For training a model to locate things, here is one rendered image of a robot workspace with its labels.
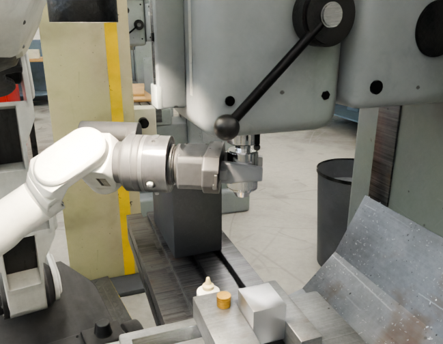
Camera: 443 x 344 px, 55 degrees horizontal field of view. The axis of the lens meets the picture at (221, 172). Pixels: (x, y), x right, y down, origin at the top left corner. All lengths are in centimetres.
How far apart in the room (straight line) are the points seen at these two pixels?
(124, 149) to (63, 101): 169
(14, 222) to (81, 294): 95
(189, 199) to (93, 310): 67
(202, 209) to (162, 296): 22
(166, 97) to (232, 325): 33
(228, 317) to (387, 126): 51
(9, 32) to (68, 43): 148
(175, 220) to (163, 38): 52
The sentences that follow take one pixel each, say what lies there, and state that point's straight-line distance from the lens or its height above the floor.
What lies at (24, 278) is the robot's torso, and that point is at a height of 76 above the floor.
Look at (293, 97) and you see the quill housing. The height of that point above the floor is 136.
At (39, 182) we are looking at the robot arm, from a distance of 66.
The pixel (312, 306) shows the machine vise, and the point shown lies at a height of 100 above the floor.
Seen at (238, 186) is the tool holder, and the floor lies 122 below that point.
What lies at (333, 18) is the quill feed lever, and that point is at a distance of 52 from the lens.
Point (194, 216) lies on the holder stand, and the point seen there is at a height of 103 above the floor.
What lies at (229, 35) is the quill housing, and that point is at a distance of 50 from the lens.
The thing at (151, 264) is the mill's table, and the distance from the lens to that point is 102.
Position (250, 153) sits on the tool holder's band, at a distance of 62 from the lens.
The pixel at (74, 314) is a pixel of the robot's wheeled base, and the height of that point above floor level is 57.
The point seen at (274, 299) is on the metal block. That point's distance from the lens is 66.
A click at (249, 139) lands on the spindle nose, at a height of 129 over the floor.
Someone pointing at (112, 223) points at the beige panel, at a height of 38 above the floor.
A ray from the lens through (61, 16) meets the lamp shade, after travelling 49.
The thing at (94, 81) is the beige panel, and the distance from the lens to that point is 231.
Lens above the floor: 144
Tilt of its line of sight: 19 degrees down
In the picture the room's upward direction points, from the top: straight up
